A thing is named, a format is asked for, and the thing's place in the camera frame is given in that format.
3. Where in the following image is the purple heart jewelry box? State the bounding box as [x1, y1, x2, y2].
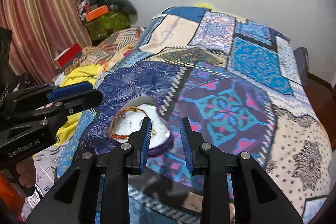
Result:
[107, 95, 174, 157]

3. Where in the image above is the left human hand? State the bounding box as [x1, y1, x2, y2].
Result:
[16, 157, 37, 188]

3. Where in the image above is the yellow cloth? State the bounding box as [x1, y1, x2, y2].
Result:
[54, 64, 102, 147]

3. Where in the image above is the red flat box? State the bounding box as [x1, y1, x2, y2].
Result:
[54, 44, 82, 68]

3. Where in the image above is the striped beige folded cloth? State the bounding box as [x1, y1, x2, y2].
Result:
[64, 27, 145, 75]

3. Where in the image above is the green patterned box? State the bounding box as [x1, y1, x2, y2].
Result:
[84, 11, 130, 41]

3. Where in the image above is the orange shoe box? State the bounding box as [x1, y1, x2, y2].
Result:
[85, 6, 109, 22]

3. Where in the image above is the patchwork patterned bedspread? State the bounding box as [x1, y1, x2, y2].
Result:
[57, 7, 332, 223]

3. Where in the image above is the dark green cushion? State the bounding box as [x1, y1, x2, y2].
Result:
[103, 0, 137, 15]

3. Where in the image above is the striped red beige curtain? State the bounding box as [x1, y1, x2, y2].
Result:
[1, 0, 92, 84]

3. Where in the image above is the dark blue chair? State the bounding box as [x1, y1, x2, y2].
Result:
[294, 47, 309, 86]

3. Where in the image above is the orange beaded bracelet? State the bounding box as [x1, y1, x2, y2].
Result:
[108, 106, 149, 140]

